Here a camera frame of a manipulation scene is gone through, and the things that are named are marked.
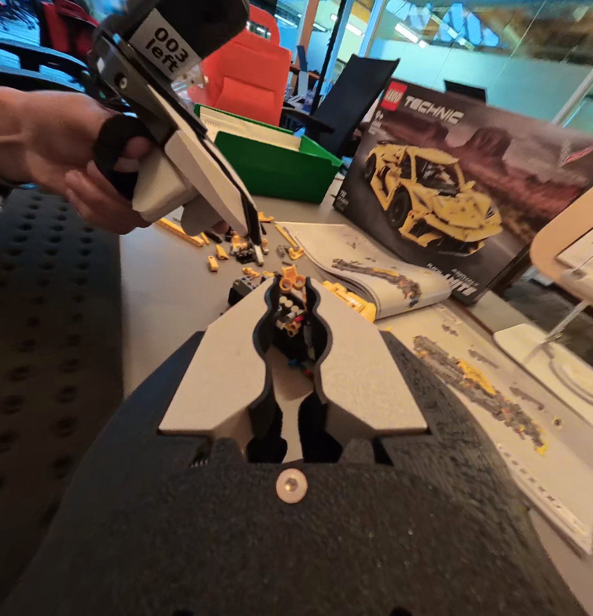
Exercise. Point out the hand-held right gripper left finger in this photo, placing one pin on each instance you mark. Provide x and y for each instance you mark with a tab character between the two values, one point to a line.
214	375

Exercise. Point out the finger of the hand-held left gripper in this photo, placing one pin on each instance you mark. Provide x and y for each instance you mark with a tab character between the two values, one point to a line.
205	168
174	113

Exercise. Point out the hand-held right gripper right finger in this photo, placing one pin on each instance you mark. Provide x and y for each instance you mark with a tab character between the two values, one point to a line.
368	380

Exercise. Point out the yellow black brick car model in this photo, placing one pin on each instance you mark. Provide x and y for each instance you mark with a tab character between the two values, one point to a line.
349	298

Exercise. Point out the pile of yellow bricks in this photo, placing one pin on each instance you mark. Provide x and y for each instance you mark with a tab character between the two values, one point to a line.
219	252

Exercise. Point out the grey desk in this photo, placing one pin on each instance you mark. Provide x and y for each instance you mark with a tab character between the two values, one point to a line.
171	298

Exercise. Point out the person's left hand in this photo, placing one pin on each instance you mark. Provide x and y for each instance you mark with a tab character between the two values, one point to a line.
36	139

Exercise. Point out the white paper stack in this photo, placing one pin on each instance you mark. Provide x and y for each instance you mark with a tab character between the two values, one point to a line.
248	127

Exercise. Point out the green plastic bin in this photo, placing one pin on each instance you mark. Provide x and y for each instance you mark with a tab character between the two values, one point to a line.
277	173

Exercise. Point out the red felt bag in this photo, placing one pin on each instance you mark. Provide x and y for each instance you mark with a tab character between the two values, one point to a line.
248	72

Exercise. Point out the black office chair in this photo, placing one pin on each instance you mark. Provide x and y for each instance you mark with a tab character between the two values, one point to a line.
354	101

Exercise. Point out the open instruction booklet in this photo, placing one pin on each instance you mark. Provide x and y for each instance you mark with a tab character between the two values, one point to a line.
542	462

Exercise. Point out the toy car set box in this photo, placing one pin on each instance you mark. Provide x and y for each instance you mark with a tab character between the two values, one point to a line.
470	159

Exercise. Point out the printed instruction sheet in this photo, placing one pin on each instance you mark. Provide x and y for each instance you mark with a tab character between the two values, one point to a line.
585	255

